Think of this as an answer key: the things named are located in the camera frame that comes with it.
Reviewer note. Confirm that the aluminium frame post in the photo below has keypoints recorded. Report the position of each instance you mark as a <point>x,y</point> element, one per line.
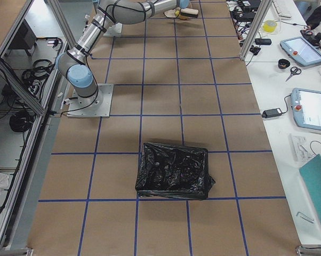
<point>258,19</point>

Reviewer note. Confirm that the metal hex key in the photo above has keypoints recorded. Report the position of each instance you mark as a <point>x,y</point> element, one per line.
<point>305,217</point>

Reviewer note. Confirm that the blue teach pendant far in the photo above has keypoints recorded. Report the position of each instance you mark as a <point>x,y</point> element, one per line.
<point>301,51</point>

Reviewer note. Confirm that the black scissors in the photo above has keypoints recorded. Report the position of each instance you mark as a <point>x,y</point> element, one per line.
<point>294,71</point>

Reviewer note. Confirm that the yellow tape roll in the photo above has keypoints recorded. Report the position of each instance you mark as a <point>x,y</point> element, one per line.
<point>269,26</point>

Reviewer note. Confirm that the blue teach pendant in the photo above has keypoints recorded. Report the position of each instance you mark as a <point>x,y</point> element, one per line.
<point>306,106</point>
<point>301,51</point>

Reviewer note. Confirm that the white keyboard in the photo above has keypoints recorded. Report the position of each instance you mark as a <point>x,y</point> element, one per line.
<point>281,9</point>

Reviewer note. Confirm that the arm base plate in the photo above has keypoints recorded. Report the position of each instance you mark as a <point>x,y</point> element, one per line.
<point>114,31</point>
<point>94,106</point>

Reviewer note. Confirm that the teal folder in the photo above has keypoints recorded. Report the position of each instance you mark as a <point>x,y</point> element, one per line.
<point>311,174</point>

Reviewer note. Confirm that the blue teach pendant near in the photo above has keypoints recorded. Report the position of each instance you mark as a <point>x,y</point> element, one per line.
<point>306,106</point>

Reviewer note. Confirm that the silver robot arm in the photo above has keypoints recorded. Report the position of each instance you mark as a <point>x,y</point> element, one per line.
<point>72,63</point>

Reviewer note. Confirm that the beige plastic dustpan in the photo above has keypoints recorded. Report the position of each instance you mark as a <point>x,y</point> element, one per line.
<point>170,14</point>

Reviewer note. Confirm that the black power adapter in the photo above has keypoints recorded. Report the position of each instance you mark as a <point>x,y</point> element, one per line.
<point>270,113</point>

